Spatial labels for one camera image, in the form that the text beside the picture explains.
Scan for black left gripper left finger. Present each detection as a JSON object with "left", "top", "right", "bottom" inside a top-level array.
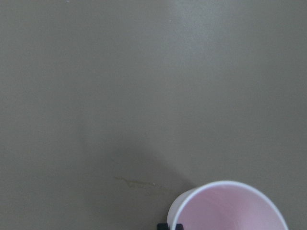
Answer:
[{"left": 157, "top": 223, "right": 169, "bottom": 230}]

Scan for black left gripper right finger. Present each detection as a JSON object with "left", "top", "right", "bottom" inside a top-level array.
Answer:
[{"left": 175, "top": 224, "right": 183, "bottom": 230}]

